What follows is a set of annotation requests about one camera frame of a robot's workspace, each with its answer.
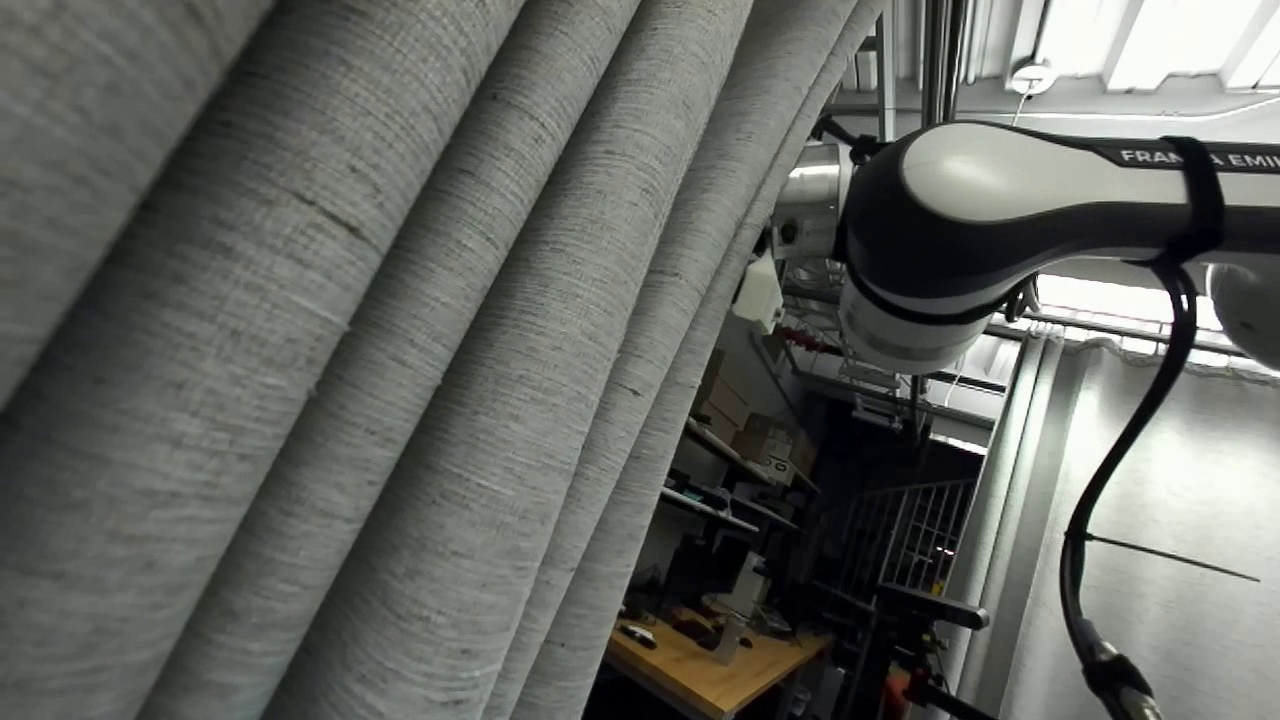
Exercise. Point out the vertical metal pipes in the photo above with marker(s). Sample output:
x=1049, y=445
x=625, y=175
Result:
x=945, y=55

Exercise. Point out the grey pleated fabric curtain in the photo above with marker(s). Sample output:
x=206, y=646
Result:
x=380, y=380

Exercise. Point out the metal shelf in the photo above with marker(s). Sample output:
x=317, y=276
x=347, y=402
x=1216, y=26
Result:
x=715, y=510

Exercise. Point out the round white ceiling detector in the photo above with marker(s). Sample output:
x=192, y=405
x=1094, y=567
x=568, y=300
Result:
x=1032, y=77

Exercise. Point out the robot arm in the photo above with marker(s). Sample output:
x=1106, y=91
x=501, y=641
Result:
x=1000, y=200

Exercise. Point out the black stand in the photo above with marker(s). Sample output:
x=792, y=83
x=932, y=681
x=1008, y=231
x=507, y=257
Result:
x=905, y=625

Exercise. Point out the wooden table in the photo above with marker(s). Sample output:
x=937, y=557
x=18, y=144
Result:
x=700, y=672

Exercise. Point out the metal railing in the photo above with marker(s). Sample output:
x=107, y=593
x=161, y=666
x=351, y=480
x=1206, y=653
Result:
x=905, y=535

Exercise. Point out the stack of cardboard boxes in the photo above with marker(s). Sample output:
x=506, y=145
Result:
x=755, y=435

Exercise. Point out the skylight window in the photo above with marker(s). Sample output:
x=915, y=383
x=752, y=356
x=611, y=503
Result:
x=1150, y=40

